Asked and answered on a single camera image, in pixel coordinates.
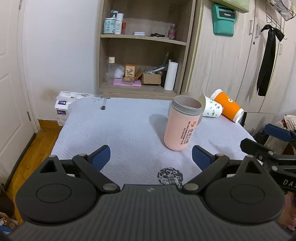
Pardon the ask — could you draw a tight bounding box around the light blue quilted mattress cover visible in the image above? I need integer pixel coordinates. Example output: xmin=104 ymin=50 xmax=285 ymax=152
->
xmin=52 ymin=98 xmax=250 ymax=186

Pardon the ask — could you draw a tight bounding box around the clear bottle with cork cap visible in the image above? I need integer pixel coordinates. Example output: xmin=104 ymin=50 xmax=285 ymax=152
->
xmin=104 ymin=56 xmax=116 ymax=82

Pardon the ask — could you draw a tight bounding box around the teal labelled jar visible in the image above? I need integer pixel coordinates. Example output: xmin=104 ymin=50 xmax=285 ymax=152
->
xmin=103 ymin=18 xmax=116 ymax=34

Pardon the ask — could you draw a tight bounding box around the white door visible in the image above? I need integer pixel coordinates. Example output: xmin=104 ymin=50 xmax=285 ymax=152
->
xmin=1 ymin=1 xmax=34 ymax=187

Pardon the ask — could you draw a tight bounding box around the white floral paper cup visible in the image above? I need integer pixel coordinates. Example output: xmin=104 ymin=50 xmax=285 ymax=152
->
xmin=198 ymin=95 xmax=223 ymax=118

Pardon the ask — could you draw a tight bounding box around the wooden bookshelf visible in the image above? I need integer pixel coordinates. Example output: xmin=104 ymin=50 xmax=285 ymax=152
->
xmin=96 ymin=1 xmax=197 ymax=100

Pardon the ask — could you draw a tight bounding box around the white tissue pack stack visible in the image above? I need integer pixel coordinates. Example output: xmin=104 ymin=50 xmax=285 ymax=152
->
xmin=55 ymin=91 xmax=95 ymax=126

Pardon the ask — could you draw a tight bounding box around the small cardboard box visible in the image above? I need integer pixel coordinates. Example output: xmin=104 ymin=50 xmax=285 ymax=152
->
xmin=142 ymin=73 xmax=161 ymax=85

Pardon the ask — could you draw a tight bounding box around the pink flat package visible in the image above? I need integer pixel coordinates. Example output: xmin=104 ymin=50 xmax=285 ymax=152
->
xmin=113 ymin=78 xmax=142 ymax=87

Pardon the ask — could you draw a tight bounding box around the white tube bottle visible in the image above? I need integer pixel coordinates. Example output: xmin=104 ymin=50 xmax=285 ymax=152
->
xmin=114 ymin=13 xmax=124 ymax=35

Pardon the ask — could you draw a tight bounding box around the white paper towel roll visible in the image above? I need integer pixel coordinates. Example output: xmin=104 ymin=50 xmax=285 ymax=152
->
xmin=164 ymin=60 xmax=179 ymax=90

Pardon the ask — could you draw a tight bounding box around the orange floral box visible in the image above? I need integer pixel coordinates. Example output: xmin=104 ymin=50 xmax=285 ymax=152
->
xmin=123 ymin=64 xmax=136 ymax=82

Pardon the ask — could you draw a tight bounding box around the teal hanging pouch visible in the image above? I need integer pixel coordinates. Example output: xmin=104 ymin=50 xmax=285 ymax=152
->
xmin=212 ymin=4 xmax=237 ymax=37

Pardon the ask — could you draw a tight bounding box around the black wire rack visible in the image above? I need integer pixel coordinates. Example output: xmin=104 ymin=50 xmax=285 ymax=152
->
xmin=265 ymin=0 xmax=295 ymax=33

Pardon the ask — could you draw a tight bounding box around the pink cup with grey rim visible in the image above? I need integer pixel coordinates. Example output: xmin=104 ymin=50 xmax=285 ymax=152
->
xmin=164 ymin=95 xmax=202 ymax=151

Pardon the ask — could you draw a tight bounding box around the small pink bottle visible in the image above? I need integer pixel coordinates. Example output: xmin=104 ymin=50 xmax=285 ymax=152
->
xmin=168 ymin=24 xmax=176 ymax=40

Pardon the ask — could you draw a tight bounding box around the orange paper cup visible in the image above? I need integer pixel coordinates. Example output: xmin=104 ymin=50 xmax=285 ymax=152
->
xmin=210 ymin=89 xmax=244 ymax=123

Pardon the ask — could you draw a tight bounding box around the black hanging ribbon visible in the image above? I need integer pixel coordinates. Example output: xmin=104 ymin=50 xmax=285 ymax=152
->
xmin=256 ymin=25 xmax=285 ymax=96

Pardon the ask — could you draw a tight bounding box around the light wood wardrobe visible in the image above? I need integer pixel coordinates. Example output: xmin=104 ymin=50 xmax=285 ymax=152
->
xmin=182 ymin=1 xmax=295 ymax=135

